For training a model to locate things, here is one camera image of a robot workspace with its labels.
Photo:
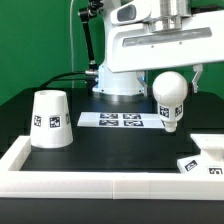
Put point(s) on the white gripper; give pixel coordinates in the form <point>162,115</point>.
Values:
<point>155,34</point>

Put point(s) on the white lamp bulb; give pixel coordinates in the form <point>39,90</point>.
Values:
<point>170,90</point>

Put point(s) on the white lamp base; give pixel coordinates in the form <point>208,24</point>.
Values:
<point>210,160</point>

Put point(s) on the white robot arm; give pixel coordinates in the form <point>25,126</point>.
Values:
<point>120,85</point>

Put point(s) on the white lamp shade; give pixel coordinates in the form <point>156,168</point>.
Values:
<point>50,124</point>

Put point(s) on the white marker plate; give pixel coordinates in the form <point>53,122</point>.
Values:
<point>120,120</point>

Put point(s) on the white U-shaped fence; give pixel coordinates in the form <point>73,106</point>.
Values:
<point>16,183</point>

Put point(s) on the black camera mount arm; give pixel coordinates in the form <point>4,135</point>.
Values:
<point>85,14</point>

